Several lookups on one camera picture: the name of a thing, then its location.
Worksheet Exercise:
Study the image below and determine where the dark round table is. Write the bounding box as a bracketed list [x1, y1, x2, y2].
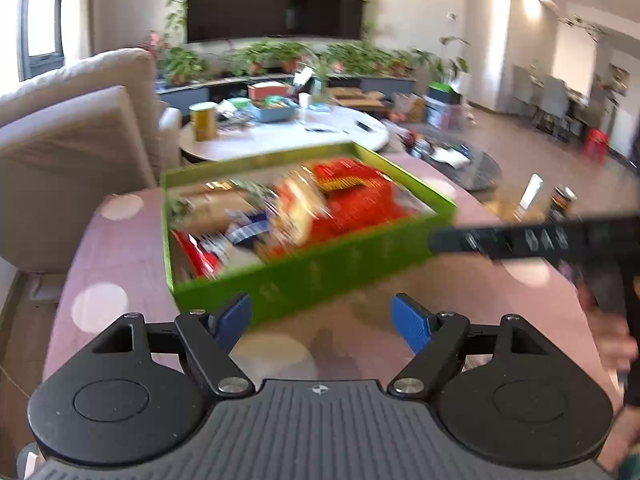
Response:
[400, 132, 502, 192]

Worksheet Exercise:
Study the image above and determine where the black drink can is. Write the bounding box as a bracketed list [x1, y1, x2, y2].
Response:
[547, 185, 578, 221]

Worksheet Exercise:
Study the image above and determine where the orange and clear snack packet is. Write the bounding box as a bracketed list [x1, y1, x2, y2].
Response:
[267, 170, 331, 248]

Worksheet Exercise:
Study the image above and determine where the green potted plant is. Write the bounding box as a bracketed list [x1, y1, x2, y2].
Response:
[385, 50, 426, 78]
[272, 42, 313, 73]
[325, 42, 381, 78]
[225, 42, 271, 76]
[160, 45, 208, 86]

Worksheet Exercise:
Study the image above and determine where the red tissue box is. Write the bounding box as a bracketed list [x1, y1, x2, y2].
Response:
[247, 81, 288, 102]

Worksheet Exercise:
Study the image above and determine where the clear storage bin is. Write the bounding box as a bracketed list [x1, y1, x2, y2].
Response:
[425, 97, 471, 131]

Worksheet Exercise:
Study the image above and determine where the green and black box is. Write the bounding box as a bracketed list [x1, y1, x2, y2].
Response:
[427, 82, 461, 103]

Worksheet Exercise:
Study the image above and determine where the framed wall picture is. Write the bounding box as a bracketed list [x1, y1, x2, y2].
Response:
[607, 64, 628, 96]

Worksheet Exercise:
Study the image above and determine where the blue and white snack packet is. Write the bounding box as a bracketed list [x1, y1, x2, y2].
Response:
[222, 212, 273, 251]

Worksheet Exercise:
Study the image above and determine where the large red snack packet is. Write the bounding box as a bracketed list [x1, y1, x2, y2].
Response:
[310, 157, 426, 241]

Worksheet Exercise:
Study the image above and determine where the white floor cable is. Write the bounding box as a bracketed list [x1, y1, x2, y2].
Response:
[0, 360, 31, 401]

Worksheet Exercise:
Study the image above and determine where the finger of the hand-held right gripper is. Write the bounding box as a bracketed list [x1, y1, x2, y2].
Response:
[429, 221, 586, 263]

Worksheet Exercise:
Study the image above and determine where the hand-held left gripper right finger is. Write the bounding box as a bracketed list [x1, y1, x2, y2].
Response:
[387, 292, 551, 401]

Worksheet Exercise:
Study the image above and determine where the beige sofa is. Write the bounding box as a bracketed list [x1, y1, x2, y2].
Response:
[0, 49, 183, 273]

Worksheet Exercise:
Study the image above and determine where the red decorative plant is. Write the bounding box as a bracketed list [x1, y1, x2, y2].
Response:
[142, 32, 171, 61]

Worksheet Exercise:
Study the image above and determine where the white round table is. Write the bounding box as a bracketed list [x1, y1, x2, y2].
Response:
[179, 105, 391, 163]

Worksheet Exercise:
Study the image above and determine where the grey dining chair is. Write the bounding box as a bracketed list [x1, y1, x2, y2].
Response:
[510, 65, 541, 116]
[537, 75, 573, 133]

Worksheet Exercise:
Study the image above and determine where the red plastic stool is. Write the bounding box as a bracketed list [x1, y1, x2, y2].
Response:
[584, 129, 612, 161]

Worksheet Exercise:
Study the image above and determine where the green cardboard box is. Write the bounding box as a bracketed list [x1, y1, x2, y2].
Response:
[160, 142, 458, 326]

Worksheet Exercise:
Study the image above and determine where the plastic bag of fruit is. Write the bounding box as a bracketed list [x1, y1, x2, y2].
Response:
[392, 92, 426, 122]

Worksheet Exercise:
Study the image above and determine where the black wall television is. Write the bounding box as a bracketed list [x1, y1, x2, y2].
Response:
[186, 0, 368, 43]

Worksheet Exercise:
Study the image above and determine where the white tissue paper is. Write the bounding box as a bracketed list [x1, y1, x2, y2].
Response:
[430, 147, 471, 167]

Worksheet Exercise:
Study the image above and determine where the person's right forearm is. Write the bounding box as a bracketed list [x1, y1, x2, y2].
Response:
[595, 370, 640, 476]

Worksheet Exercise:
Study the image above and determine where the yellow can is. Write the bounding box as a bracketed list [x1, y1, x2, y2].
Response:
[189, 102, 219, 142]

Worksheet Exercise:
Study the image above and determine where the open cardboard box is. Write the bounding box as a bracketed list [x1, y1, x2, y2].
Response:
[330, 87, 386, 108]

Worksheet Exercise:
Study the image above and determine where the person's right hand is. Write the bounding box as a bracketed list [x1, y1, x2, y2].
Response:
[575, 280, 640, 376]

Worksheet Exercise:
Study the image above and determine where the pile of plastic wrappers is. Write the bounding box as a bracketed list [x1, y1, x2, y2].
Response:
[217, 99, 253, 128]

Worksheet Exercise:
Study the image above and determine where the large leaf potted plant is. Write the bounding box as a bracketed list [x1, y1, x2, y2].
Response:
[435, 35, 473, 93]

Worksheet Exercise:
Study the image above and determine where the pink spotted tablecloth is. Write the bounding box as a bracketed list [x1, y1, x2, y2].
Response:
[42, 152, 621, 411]

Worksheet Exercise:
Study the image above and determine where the blue snack tray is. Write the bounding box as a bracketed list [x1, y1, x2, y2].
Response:
[250, 97, 300, 123]

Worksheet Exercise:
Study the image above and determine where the dark framed window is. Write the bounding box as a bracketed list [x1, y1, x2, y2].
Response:
[19, 0, 66, 81]

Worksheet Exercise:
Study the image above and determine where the glass mug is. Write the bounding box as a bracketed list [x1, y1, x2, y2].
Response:
[500, 175, 546, 221]

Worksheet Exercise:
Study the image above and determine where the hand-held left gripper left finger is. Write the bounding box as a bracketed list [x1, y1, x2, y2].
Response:
[92, 292, 256, 398]

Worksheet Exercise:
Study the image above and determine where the small red snack packet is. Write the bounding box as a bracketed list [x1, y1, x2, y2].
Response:
[172, 230, 226, 278]

